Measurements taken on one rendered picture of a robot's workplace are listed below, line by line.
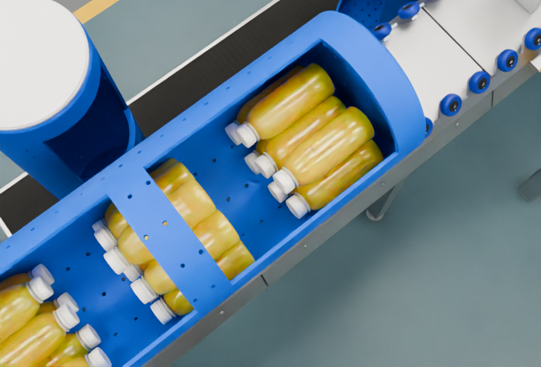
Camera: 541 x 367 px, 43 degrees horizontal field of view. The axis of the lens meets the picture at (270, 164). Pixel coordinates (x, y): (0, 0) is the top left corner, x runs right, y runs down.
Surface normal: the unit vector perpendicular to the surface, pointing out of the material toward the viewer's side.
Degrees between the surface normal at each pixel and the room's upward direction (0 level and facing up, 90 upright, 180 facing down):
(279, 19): 0
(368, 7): 0
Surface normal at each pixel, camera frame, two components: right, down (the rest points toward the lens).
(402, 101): 0.37, 0.21
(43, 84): -0.01, -0.31
